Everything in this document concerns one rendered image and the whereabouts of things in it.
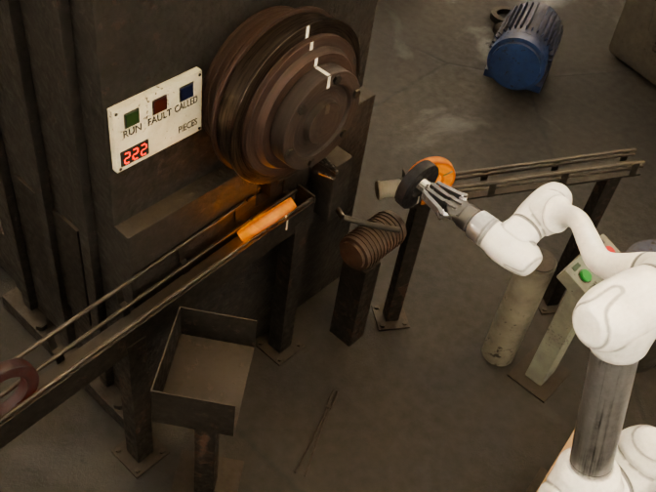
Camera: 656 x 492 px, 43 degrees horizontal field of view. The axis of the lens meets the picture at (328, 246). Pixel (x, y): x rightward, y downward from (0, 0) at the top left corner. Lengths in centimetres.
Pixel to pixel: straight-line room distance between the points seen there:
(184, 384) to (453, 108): 241
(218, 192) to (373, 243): 61
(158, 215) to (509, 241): 93
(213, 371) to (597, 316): 99
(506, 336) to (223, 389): 118
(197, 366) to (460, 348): 122
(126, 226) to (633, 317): 122
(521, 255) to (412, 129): 181
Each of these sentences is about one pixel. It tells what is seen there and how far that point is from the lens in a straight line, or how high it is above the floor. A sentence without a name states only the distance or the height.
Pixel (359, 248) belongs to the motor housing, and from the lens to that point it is 265.
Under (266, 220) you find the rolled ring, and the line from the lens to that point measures 228.
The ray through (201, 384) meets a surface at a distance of 219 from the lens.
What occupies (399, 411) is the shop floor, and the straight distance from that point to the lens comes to 293.
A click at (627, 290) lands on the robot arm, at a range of 178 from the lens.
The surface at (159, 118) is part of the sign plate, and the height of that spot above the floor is 116.
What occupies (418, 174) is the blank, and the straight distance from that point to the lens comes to 237.
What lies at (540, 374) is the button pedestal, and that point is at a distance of 309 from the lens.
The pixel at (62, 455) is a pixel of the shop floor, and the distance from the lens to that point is 281.
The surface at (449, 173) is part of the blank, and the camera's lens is 265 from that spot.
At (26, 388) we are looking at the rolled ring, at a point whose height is 67.
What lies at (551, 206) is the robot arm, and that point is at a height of 95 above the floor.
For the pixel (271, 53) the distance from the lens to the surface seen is 198.
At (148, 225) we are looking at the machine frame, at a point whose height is 87.
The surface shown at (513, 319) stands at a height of 27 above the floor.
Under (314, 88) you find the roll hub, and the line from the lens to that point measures 202.
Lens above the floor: 242
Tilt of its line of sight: 46 degrees down
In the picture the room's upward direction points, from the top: 10 degrees clockwise
